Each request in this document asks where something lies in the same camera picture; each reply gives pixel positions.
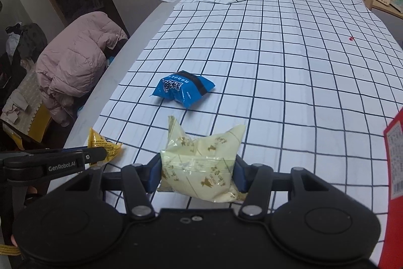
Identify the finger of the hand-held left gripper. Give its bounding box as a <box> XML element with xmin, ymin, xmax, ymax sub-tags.
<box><xmin>62</xmin><ymin>146</ymin><xmax>108</xmax><ymax>168</ymax></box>

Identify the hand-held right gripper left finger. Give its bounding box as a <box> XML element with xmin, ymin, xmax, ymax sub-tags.
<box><xmin>63</xmin><ymin>154</ymin><xmax>163</xmax><ymax>218</ymax></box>

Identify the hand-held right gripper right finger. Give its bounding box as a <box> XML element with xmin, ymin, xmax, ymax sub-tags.
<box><xmin>234</xmin><ymin>155</ymin><xmax>336</xmax><ymax>217</ymax></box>

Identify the pale yellow snack packet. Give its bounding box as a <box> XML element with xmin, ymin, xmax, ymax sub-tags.
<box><xmin>156</xmin><ymin>115</ymin><xmax>247</xmax><ymax>204</ymax></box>

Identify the blue snack packet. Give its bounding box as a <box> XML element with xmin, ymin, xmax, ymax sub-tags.
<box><xmin>152</xmin><ymin>69</ymin><xmax>216</xmax><ymax>109</ymax></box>

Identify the red cardboard box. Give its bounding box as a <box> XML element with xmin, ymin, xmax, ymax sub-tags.
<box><xmin>377</xmin><ymin>106</ymin><xmax>403</xmax><ymax>269</ymax></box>

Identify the patterned chair cushion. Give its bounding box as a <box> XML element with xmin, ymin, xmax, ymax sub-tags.
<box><xmin>9</xmin><ymin>70</ymin><xmax>53</xmax><ymax>144</ymax></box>

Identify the pink puffer jacket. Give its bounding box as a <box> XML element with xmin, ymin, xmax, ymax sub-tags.
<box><xmin>34</xmin><ymin>11</ymin><xmax>129</xmax><ymax>128</ymax></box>

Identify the checked white cloth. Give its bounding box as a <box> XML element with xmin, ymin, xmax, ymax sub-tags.
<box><xmin>47</xmin><ymin>0</ymin><xmax>403</xmax><ymax>215</ymax></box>

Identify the dark clothes pile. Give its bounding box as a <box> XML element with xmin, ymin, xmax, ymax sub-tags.
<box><xmin>0</xmin><ymin>22</ymin><xmax>48</xmax><ymax>91</ymax></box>

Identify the yellow strap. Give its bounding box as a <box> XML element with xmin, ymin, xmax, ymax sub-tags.
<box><xmin>0</xmin><ymin>244</ymin><xmax>20</xmax><ymax>256</ymax></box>

